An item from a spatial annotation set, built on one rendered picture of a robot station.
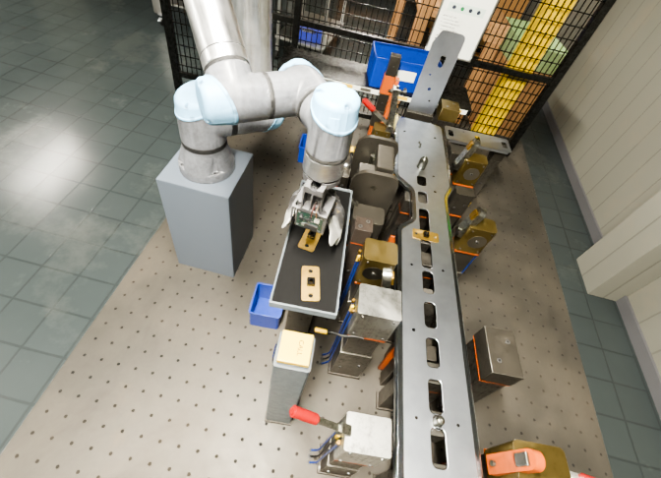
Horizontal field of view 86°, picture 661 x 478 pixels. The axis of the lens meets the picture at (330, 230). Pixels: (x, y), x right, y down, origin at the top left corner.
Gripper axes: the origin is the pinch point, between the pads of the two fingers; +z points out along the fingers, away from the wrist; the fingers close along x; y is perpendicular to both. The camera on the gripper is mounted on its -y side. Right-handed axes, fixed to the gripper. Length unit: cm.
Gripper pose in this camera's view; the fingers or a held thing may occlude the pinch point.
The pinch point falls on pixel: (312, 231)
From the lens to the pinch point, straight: 81.6
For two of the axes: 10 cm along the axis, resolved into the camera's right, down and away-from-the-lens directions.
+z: -1.7, 6.3, 7.6
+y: -3.1, 7.0, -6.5
